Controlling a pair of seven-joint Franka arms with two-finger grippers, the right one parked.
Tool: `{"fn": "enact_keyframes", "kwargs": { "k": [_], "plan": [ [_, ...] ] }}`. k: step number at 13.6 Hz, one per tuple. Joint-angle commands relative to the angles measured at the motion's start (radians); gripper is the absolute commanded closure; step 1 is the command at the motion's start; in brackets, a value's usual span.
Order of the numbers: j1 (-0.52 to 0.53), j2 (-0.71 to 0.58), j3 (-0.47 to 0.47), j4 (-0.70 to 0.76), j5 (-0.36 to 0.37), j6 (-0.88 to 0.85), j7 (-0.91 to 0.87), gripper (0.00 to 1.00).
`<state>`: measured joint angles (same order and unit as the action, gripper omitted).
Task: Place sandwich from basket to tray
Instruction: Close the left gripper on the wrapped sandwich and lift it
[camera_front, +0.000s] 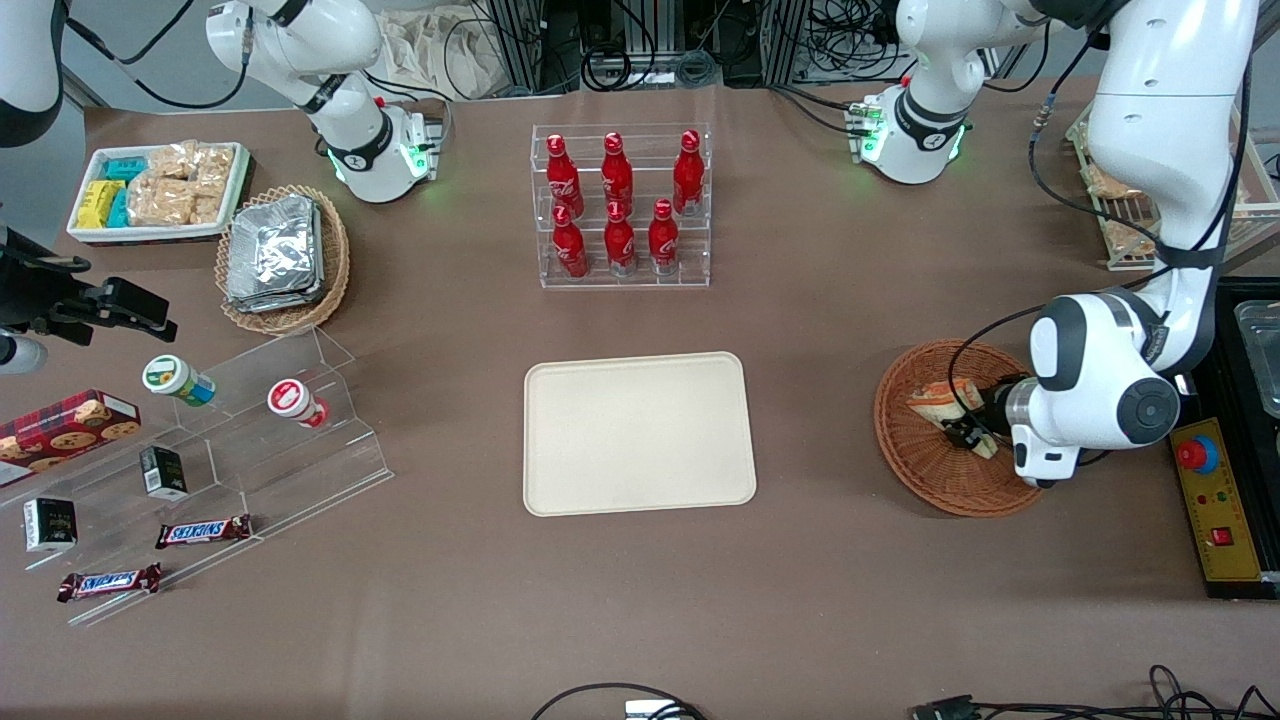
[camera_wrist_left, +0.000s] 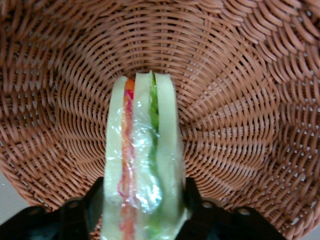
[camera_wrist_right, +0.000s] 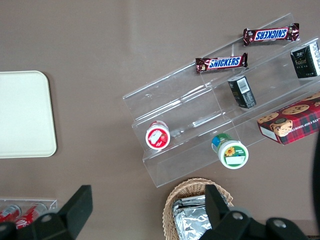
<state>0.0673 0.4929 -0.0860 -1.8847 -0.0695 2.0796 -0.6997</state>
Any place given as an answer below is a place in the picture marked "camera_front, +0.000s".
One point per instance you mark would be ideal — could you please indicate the black equipment base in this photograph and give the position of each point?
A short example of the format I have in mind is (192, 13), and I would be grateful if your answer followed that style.
(1225, 592)

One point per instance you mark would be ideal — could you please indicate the clear acrylic bottle rack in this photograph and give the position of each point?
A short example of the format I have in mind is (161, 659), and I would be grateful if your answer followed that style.
(625, 282)

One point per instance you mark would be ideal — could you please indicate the Snickers chocolate bar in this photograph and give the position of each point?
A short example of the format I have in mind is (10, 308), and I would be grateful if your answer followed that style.
(203, 532)
(110, 582)

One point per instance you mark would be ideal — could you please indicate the yellow snack packet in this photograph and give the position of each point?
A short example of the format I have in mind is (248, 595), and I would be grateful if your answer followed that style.
(98, 205)

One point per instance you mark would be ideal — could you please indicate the white rectangular snack bin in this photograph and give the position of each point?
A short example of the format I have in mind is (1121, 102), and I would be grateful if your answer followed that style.
(150, 235)

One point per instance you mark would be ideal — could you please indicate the white power adapter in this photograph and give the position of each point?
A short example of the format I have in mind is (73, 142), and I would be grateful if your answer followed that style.
(650, 710)

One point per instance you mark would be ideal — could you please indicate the brown wicker basket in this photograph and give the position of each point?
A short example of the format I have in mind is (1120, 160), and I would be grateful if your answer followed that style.
(930, 470)

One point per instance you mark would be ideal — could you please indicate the beige plastic tray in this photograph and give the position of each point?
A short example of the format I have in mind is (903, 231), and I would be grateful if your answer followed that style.
(640, 435)

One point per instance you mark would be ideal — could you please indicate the white cylindrical wrist attachment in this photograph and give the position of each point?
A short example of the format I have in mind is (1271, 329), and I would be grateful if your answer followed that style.
(22, 355)

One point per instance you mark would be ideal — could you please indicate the foil wrapped packet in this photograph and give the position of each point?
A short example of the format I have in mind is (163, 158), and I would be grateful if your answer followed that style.
(270, 305)
(275, 250)

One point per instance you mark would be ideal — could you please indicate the light wicker basket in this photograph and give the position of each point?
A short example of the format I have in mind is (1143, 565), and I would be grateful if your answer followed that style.
(280, 320)

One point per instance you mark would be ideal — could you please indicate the red lid yoghurt cup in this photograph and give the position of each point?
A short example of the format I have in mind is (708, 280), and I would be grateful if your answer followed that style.
(290, 398)

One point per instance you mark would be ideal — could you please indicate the red tartan cookie box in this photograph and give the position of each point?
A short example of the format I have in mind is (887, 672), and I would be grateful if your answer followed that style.
(65, 430)

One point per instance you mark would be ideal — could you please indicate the red cola bottle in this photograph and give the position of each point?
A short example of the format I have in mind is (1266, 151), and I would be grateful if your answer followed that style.
(617, 175)
(688, 175)
(570, 250)
(620, 245)
(562, 180)
(663, 240)

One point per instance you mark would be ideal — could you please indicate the crispy rice snack bag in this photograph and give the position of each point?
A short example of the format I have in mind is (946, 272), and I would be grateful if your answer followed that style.
(160, 202)
(215, 170)
(207, 210)
(172, 160)

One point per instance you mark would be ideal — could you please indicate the clear acrylic tiered shelf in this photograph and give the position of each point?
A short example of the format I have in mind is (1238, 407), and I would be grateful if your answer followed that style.
(300, 470)

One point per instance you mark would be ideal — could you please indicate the aluminium frame post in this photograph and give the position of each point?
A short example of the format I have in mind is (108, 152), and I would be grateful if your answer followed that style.
(785, 40)
(515, 45)

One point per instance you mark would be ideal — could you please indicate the triangular sandwich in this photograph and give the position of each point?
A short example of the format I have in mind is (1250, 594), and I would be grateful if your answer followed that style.
(935, 400)

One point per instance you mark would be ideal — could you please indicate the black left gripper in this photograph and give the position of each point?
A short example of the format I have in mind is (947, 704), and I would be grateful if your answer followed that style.
(992, 402)

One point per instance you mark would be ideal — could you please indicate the brown snack bag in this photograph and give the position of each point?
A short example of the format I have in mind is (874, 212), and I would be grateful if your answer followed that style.
(1125, 238)
(1110, 182)

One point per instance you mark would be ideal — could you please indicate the dark green small carton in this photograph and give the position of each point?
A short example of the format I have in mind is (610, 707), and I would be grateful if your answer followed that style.
(50, 525)
(163, 472)

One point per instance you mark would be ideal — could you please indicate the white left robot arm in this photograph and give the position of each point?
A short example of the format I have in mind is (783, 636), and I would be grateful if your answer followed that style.
(1150, 100)

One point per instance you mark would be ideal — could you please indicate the yellow control panel box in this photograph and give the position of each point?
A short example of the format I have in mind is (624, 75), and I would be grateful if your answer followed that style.
(1230, 500)

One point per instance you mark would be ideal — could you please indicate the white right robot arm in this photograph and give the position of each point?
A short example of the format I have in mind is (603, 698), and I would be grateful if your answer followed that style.
(340, 100)

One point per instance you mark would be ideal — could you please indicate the red emergency stop button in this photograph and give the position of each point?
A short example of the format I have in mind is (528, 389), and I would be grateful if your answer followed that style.
(1198, 453)

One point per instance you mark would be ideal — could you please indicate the green sunflower lid cup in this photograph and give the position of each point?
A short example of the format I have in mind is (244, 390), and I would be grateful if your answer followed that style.
(165, 375)

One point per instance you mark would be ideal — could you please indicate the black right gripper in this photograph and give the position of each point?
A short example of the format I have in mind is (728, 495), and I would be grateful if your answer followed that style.
(28, 288)

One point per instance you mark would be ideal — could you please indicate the teal snack packet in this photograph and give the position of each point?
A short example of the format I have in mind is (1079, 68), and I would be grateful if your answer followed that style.
(125, 168)
(118, 210)

